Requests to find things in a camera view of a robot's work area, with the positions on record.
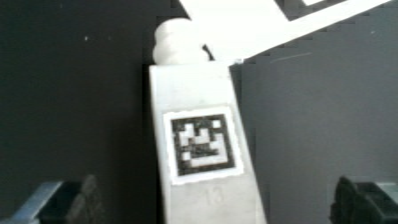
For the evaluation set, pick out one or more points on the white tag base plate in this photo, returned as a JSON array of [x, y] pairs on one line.
[[249, 25]]

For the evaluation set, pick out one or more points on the white table leg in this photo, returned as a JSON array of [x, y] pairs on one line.
[[209, 182]]

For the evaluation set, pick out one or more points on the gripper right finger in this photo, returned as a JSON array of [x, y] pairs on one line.
[[365, 203]]

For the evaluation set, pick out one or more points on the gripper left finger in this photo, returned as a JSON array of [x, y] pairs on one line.
[[65, 203]]

